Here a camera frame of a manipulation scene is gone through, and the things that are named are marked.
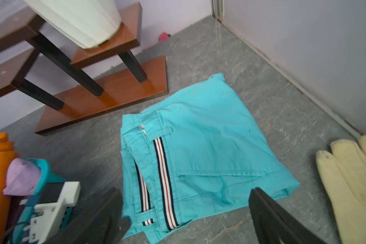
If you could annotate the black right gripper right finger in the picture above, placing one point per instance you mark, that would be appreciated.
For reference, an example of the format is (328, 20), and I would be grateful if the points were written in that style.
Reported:
(274, 225)

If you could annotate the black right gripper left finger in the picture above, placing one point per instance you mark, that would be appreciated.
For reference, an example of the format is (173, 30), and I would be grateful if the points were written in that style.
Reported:
(100, 223)

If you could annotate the teal plastic basket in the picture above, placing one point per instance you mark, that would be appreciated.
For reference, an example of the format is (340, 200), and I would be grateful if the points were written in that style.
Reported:
(43, 213)

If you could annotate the purple pants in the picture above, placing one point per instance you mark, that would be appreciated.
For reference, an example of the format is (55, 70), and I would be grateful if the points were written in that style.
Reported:
(22, 178)

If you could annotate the teal pants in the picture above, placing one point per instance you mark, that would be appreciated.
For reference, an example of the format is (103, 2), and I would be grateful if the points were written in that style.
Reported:
(196, 154)

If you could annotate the beige work glove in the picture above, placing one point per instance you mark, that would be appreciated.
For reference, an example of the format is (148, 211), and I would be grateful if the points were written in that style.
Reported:
(343, 174)

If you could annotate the small pink object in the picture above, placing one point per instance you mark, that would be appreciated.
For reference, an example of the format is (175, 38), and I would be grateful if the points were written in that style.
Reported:
(164, 36)

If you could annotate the white pot with green plant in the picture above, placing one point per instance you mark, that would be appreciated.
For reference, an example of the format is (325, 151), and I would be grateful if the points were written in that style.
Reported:
(87, 23)

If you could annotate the brown wooden tiered stand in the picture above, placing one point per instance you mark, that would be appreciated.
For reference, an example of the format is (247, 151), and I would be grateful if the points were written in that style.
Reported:
(137, 83)

